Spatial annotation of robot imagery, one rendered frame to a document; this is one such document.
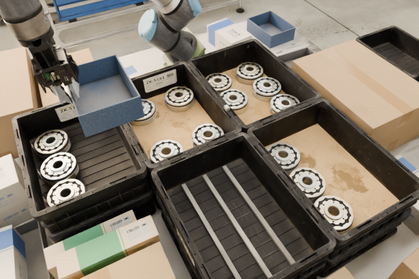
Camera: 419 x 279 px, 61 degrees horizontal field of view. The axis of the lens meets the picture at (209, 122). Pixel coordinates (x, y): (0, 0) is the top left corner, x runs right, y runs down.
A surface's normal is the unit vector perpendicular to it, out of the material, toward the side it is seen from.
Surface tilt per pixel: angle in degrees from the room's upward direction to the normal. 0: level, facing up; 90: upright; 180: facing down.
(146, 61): 0
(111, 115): 90
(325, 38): 0
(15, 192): 90
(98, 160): 0
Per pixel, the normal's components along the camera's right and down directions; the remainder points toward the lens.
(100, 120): 0.46, 0.63
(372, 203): -0.02, -0.70
